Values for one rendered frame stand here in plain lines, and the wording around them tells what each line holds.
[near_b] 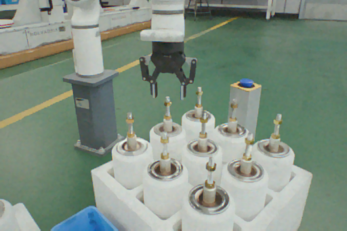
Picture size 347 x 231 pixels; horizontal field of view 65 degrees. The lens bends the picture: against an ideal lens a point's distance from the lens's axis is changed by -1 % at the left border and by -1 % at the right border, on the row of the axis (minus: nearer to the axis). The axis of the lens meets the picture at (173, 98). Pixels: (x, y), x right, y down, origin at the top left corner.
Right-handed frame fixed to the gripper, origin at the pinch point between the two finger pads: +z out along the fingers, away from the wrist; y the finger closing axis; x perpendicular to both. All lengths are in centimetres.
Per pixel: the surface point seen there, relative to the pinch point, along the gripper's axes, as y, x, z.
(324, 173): -50, -23, 36
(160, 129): 2.3, 0.3, 10.4
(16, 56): 151, -124, 29
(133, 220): 3.4, 21.6, 20.8
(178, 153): -3.1, 3.2, 15.4
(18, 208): 26.5, 26.2, 17.6
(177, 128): -2.2, -0.7, 10.2
